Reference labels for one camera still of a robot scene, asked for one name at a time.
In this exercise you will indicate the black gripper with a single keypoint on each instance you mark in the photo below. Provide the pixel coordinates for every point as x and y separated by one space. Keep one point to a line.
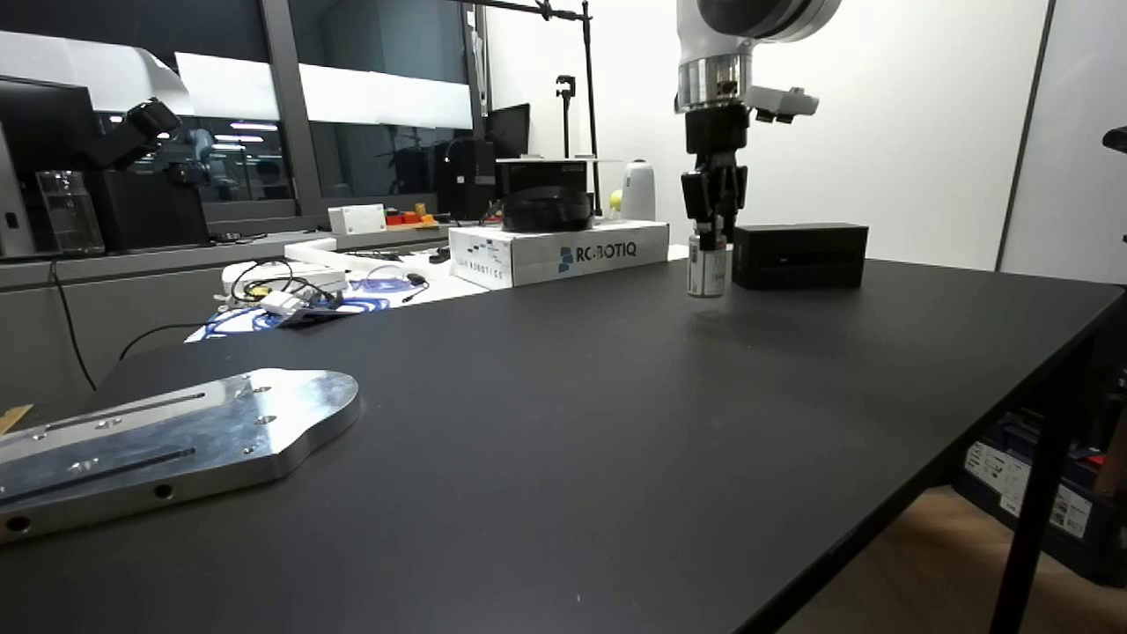
716 184

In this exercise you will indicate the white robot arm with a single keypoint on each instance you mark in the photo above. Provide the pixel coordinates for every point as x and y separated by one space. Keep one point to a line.
716 98

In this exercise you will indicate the black rectangular box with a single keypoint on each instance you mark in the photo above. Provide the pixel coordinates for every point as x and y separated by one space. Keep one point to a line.
797 255

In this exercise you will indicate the white plastic bottle background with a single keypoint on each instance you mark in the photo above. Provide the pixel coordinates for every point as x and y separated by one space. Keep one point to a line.
638 192

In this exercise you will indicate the dark storage bin on box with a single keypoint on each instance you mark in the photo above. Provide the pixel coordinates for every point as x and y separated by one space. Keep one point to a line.
543 194

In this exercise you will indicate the white Robotiq cardboard box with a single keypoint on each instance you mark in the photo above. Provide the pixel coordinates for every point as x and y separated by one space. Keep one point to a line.
498 260

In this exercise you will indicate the small white box on desk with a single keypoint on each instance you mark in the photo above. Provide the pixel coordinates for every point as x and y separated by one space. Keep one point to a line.
356 220

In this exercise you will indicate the black computer monitor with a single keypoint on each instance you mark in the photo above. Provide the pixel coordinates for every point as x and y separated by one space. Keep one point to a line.
508 128

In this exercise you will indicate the orange object on desk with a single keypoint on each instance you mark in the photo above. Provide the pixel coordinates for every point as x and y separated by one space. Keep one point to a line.
409 218

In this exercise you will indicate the blue and white papers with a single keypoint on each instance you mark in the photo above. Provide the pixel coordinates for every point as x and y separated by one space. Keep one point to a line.
289 303

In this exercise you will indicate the black table leg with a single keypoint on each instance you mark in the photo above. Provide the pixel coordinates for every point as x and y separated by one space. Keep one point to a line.
1055 443

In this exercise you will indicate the silver metal mounting plate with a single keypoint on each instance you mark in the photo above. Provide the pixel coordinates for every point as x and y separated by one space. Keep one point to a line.
166 450

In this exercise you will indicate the black machine on counter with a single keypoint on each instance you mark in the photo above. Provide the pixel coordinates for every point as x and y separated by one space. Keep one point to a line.
84 190

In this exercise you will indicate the black camera tripod stand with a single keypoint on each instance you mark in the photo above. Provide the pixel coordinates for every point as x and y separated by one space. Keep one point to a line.
583 18

